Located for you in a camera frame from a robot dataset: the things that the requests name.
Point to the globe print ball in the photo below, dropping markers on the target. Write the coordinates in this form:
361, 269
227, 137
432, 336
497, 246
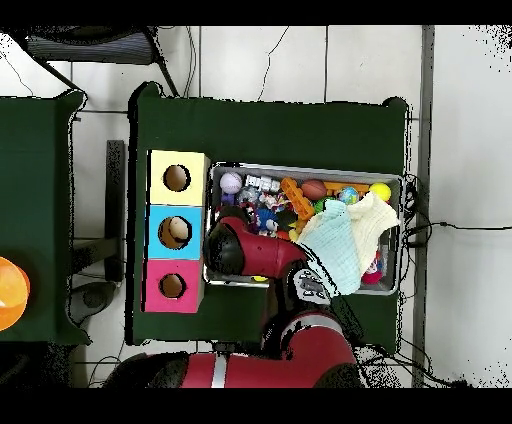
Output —
348, 195

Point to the plain yellow ball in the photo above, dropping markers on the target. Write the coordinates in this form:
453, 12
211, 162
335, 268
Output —
380, 192

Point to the black upright panel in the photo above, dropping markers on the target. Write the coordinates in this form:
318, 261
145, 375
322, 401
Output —
115, 200

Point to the black chair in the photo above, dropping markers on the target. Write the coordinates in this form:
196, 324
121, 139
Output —
88, 48

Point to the shallow silver mesh bin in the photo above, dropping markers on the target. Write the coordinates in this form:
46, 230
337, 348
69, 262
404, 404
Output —
240, 170

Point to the dark green side-table cloth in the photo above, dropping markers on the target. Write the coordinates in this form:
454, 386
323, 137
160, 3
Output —
36, 200

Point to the white toy baseball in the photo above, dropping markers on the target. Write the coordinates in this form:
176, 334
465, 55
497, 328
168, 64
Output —
231, 183

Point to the silver metal fitting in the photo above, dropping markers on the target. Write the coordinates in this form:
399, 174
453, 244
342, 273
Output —
262, 183

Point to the dark green table cloth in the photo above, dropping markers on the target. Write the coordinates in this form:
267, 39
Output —
260, 132

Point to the orange plastic building brick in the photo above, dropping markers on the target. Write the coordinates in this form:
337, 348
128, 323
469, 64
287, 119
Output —
298, 198

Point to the mint waffle cloth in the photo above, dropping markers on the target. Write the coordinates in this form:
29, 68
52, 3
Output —
336, 248

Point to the blue spiky toy with eyes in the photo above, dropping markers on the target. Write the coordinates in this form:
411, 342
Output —
266, 220

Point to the wooden box with three holes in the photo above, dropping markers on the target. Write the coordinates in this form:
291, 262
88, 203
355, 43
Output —
160, 196

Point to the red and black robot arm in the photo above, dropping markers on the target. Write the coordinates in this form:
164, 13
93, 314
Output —
268, 256

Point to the brown toy football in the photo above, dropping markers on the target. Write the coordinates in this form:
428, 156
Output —
314, 190

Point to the orange plastic bowl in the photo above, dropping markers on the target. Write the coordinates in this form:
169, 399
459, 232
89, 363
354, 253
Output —
12, 292

